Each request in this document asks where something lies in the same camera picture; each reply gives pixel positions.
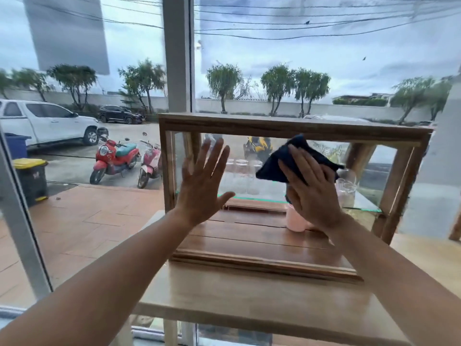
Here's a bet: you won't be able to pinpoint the person's right hand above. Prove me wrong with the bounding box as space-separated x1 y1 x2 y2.
278 144 347 235

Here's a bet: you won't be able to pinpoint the person's left hand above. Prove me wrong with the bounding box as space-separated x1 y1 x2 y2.
175 138 236 227

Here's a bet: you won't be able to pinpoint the dark blue cleaning cloth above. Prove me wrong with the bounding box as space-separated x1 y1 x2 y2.
255 134 345 185

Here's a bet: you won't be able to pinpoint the wooden glass display case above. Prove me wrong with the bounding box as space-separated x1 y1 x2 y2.
158 112 434 284

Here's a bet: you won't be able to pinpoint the person's right forearm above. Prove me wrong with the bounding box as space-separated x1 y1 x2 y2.
326 214 461 346

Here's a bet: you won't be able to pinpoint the person's left forearm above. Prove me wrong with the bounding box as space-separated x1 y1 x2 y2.
0 210 197 346

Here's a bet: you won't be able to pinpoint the green palm plant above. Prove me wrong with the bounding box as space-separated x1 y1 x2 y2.
313 141 347 165

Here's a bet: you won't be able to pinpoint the clear glass jar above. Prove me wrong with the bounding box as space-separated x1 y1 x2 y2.
236 159 250 194
225 159 237 193
249 160 264 196

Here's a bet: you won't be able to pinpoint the pink plastic cup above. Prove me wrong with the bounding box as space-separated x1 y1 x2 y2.
285 203 315 233

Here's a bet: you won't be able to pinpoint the pink scooter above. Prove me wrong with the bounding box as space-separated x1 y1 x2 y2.
137 132 164 189

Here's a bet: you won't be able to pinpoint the yellow black motorcycle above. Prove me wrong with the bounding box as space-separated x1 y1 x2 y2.
243 136 273 163

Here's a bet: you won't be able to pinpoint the white parked car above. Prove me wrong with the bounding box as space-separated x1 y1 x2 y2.
303 114 372 124

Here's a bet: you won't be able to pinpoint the red scooter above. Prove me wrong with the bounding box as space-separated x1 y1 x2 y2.
89 127 142 185

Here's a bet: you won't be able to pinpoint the row of green trees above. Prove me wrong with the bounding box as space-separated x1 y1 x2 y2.
0 59 453 125

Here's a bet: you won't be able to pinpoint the dark parked suv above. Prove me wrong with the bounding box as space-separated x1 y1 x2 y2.
97 105 147 125

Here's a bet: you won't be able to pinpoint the light wooden table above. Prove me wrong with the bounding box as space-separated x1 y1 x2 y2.
115 210 461 346

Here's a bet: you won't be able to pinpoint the white window pillar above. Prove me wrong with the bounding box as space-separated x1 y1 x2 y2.
162 0 196 114

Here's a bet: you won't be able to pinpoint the black bin with yellow lid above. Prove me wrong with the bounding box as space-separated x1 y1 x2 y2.
12 158 49 208

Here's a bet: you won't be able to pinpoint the white pickup truck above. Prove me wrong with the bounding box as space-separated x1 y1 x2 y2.
0 99 100 147

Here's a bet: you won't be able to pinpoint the blue waste bin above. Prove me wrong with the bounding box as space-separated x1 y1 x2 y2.
4 133 32 160

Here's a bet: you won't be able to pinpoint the overhead power cables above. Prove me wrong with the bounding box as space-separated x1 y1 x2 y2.
0 0 461 41

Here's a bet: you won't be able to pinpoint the grey metal window frame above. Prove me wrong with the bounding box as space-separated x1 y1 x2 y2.
0 129 53 308

